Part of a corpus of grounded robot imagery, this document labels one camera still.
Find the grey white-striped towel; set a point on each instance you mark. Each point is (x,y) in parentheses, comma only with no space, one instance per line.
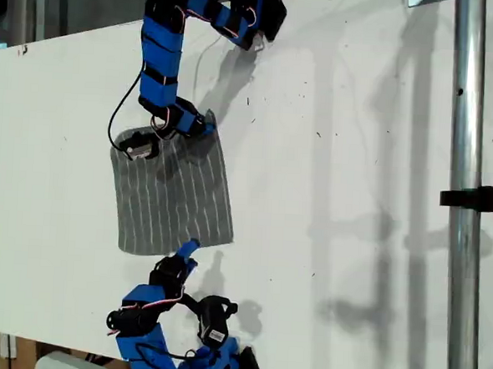
(178,201)

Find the white box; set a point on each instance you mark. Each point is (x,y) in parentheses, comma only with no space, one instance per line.
(80,366)

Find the wooden table leg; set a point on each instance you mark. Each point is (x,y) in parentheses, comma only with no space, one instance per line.
(19,348)

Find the black clamp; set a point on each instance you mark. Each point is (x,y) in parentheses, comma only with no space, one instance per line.
(480,198)

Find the black camera box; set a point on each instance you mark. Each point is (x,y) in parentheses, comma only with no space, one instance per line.
(140,146)
(215,320)

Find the steel post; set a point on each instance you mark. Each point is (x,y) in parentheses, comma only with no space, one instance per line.
(465,198)

